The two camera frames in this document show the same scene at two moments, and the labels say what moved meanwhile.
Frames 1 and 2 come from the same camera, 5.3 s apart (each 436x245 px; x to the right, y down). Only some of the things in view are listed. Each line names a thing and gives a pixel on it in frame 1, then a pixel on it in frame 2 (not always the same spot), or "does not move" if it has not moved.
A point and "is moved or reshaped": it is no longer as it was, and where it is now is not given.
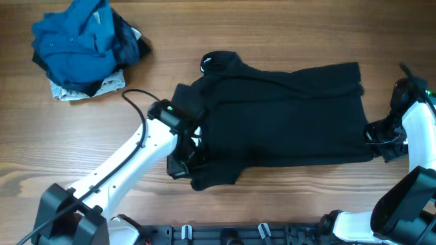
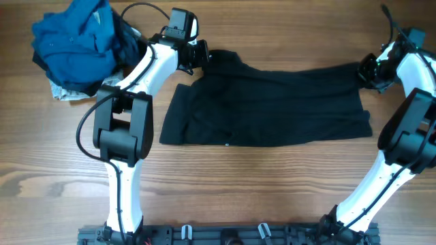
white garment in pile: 116,82 does not move
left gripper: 176,168 → 201,56
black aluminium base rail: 238,235 does not move
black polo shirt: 259,117 is moved or reshaped
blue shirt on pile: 75,43 does not move
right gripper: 387,154 → 362,68
